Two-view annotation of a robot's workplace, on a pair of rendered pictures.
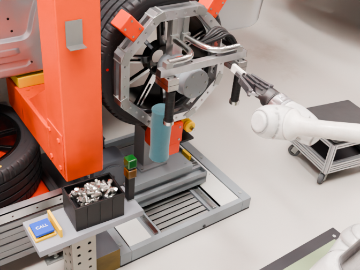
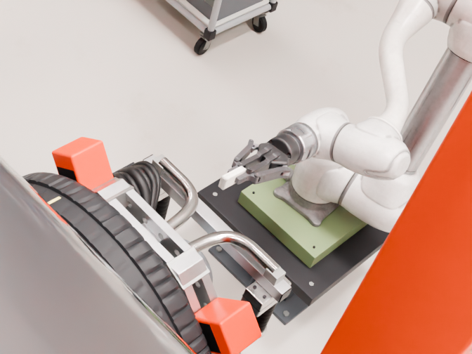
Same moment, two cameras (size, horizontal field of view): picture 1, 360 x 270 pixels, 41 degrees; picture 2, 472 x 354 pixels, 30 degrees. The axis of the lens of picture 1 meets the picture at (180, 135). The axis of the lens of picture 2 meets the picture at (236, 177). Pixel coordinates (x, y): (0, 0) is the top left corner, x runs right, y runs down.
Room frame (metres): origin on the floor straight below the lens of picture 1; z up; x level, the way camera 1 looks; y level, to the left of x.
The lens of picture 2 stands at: (2.10, 1.02, 2.36)
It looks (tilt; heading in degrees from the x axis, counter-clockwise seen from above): 47 degrees down; 250
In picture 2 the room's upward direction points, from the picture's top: 19 degrees clockwise
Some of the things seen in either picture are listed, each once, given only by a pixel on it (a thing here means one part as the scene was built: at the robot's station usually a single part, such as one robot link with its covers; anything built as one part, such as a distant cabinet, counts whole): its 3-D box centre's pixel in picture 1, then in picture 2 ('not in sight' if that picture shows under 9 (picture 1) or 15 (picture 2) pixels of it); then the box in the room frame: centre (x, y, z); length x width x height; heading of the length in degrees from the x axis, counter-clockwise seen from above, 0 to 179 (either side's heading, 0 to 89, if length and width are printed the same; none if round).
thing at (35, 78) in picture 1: (28, 74); not in sight; (1.95, 0.73, 0.70); 0.14 x 0.14 x 0.05; 38
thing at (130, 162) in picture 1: (130, 162); not in sight; (1.45, 0.18, 0.64); 0.04 x 0.04 x 0.04; 38
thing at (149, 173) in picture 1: (147, 145); not in sight; (2.01, 0.16, 0.32); 0.40 x 0.30 x 0.28; 128
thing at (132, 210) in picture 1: (84, 218); not in sight; (1.33, 0.34, 0.44); 0.43 x 0.17 x 0.03; 128
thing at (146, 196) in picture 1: (150, 172); not in sight; (2.02, 0.14, 0.13); 0.50 x 0.36 x 0.10; 128
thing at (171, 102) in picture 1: (169, 106); (264, 310); (1.58, 0.05, 0.83); 0.04 x 0.04 x 0.16
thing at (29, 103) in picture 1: (42, 93); not in sight; (1.81, 0.62, 0.69); 0.52 x 0.17 x 0.35; 38
